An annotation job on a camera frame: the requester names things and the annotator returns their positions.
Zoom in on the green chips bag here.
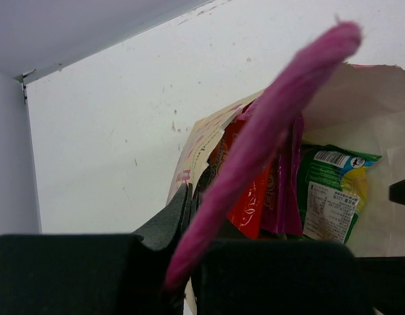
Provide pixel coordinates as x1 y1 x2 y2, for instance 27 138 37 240
297 143 381 243

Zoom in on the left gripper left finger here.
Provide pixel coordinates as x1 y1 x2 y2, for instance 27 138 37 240
0 184 192 314

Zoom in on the paper bag with pink handles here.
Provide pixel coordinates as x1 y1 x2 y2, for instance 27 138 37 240
164 14 405 315

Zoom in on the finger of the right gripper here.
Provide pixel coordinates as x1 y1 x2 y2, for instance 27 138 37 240
389 179 405 206
356 257 405 315

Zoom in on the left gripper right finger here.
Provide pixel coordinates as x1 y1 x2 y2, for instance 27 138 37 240
190 186 375 315

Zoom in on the red snack bag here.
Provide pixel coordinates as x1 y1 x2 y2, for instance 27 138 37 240
208 120 274 240

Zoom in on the purple snack bag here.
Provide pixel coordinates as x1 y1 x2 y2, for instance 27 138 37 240
261 115 304 236

